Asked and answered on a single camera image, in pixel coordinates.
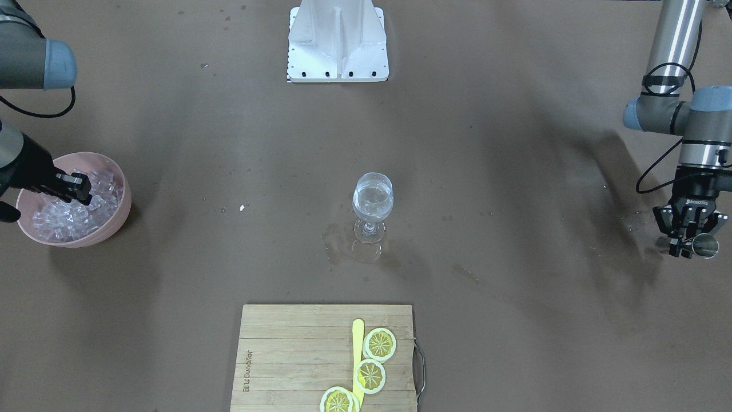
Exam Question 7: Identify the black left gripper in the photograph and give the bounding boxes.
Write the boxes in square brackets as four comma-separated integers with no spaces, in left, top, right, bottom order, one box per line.
[653,166,731,259]

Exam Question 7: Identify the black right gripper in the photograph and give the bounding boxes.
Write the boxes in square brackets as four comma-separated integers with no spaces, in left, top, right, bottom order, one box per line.
[1,133,92,206]

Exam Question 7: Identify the steel cocktail jigger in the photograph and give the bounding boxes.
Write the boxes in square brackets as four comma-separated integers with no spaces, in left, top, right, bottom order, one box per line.
[690,233,719,259]

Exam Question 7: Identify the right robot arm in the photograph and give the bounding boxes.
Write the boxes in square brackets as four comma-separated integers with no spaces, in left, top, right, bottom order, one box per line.
[1,1,92,205]

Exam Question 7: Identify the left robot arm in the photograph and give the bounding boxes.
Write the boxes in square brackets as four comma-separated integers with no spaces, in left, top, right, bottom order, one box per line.
[623,1,731,259]

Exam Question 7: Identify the pile of clear ice cubes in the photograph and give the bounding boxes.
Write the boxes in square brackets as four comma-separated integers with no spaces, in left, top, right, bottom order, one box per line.
[31,169,125,243]

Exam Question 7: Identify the clear wine glass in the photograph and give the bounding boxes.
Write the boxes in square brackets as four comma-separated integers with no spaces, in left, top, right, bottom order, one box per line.
[352,172,395,244]

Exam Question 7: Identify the pink bowl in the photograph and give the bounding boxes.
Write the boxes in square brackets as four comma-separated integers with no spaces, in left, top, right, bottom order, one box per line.
[15,152,132,248]

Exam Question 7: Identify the bamboo cutting board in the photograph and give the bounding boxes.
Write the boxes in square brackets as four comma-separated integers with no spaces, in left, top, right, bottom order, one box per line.
[229,303,420,411]

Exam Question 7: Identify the lemon slice far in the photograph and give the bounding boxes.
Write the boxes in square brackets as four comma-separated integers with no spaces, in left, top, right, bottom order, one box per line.
[363,327,397,363]

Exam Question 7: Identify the lemon slice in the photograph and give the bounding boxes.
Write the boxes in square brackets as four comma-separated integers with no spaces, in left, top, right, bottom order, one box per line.
[353,358,387,395]
[319,386,360,412]
[363,327,397,363]

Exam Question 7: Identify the lemon slice near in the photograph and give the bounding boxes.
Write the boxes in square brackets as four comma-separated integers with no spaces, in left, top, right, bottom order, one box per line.
[319,386,360,412]

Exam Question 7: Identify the lemon slice middle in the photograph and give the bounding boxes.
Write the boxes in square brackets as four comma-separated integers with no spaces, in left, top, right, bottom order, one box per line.
[353,358,387,395]

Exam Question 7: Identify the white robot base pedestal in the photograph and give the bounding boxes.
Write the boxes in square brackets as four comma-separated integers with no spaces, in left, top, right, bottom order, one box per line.
[286,1,389,83]

